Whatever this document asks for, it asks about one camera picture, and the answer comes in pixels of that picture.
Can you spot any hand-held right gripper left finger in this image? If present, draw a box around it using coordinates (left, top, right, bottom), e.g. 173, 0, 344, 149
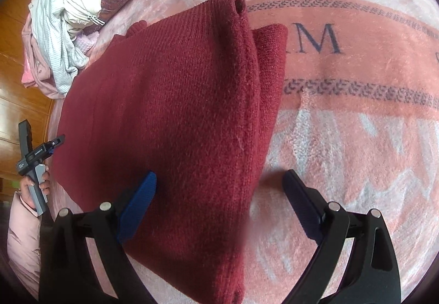
38, 171, 157, 304

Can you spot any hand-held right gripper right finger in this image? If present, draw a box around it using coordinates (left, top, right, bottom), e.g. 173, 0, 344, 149
282, 169, 402, 304

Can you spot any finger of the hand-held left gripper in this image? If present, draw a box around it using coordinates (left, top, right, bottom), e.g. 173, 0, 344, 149
48, 134, 66, 155

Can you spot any dark red knit sweater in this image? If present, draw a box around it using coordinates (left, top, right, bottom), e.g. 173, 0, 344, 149
51, 0, 288, 304

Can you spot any person's left forearm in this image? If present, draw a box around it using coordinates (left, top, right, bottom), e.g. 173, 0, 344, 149
7, 192, 44, 295

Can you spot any pile of white pink clothes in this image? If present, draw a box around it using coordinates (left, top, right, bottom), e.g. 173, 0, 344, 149
29, 0, 103, 95

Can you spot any person's left hand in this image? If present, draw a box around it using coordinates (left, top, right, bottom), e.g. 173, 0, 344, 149
19, 170, 52, 210

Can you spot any pink floral blanket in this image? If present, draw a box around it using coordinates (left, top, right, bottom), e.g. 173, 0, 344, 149
44, 0, 439, 304

